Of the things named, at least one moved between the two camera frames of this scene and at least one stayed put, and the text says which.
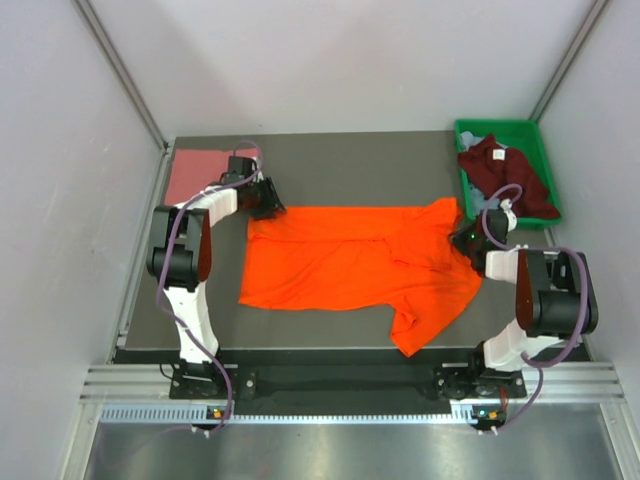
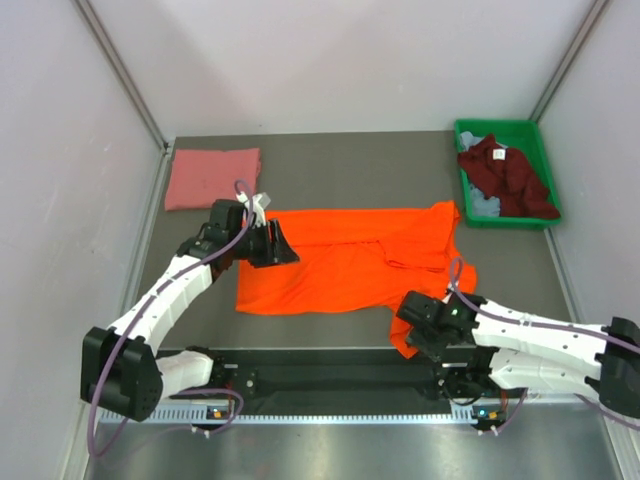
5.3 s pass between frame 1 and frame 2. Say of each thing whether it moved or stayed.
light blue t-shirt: stayed
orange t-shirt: stayed
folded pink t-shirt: stayed
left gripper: moved
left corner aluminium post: stayed
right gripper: moved
